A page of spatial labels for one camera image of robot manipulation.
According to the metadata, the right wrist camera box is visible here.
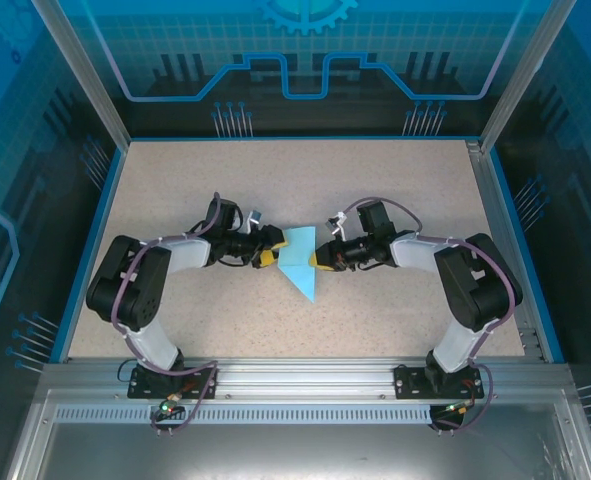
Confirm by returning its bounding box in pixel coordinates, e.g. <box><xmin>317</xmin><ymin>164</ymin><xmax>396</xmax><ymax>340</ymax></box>
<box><xmin>324</xmin><ymin>212</ymin><xmax>350</xmax><ymax>240</ymax></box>

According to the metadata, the blue table edge strip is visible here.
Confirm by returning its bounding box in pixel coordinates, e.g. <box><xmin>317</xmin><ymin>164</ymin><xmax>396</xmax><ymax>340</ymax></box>
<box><xmin>489</xmin><ymin>148</ymin><xmax>565</xmax><ymax>364</ymax></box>
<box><xmin>49</xmin><ymin>147</ymin><xmax>129</xmax><ymax>364</ymax></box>

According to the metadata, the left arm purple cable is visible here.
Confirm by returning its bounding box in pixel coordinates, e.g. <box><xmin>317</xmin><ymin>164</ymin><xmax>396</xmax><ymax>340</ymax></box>
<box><xmin>110</xmin><ymin>191</ymin><xmax>225</xmax><ymax>434</ymax></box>

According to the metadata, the aluminium side rail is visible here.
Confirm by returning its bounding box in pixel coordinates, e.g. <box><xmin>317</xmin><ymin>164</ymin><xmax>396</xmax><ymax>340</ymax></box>
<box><xmin>467</xmin><ymin>140</ymin><xmax>546</xmax><ymax>361</ymax></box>

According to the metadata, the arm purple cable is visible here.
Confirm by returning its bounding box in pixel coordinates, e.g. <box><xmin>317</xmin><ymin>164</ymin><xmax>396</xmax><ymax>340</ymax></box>
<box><xmin>342</xmin><ymin>197</ymin><xmax>516</xmax><ymax>434</ymax></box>
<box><xmin>110</xmin><ymin>191</ymin><xmax>225</xmax><ymax>434</ymax></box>

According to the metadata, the aluminium mounting rail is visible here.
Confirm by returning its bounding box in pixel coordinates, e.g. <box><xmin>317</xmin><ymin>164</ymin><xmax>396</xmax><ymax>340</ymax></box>
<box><xmin>42</xmin><ymin>357</ymin><xmax>571</xmax><ymax>397</ymax></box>

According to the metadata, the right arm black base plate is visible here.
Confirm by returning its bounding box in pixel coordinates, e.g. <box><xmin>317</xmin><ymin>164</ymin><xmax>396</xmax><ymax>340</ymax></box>
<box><xmin>393</xmin><ymin>364</ymin><xmax>485</xmax><ymax>400</ymax></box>

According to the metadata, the aluminium frame post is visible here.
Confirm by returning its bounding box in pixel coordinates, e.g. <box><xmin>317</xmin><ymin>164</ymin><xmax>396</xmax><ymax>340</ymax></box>
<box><xmin>32</xmin><ymin>0</ymin><xmax>131</xmax><ymax>151</ymax></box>
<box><xmin>479</xmin><ymin>0</ymin><xmax>579</xmax><ymax>154</ymax></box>

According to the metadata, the light blue paper sheet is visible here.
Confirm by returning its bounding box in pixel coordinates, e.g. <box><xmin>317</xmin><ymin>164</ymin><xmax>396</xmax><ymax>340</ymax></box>
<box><xmin>276</xmin><ymin>226</ymin><xmax>319</xmax><ymax>305</ymax></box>

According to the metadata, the slotted grey cable duct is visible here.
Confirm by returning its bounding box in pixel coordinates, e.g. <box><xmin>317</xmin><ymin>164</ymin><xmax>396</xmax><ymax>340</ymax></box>
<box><xmin>53</xmin><ymin>405</ymin><xmax>476</xmax><ymax>426</ymax></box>

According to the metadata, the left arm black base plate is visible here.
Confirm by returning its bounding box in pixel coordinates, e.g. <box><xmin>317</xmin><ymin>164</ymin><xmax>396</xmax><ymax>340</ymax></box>
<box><xmin>127</xmin><ymin>367</ymin><xmax>219</xmax><ymax>400</ymax></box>

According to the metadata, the cable connector with green light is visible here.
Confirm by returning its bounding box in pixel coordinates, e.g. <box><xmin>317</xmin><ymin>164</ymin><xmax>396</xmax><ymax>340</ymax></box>
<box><xmin>158</xmin><ymin>392</ymin><xmax>184</xmax><ymax>417</ymax></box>
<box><xmin>442</xmin><ymin>398</ymin><xmax>476</xmax><ymax>417</ymax></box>

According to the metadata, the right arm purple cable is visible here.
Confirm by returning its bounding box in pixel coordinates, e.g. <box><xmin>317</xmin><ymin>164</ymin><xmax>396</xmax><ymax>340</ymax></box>
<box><xmin>342</xmin><ymin>197</ymin><xmax>516</xmax><ymax>434</ymax></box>

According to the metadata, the steel front tray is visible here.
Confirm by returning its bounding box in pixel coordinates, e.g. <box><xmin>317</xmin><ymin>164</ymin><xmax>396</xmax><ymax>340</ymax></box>
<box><xmin>4</xmin><ymin>389</ymin><xmax>591</xmax><ymax>480</ymax></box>

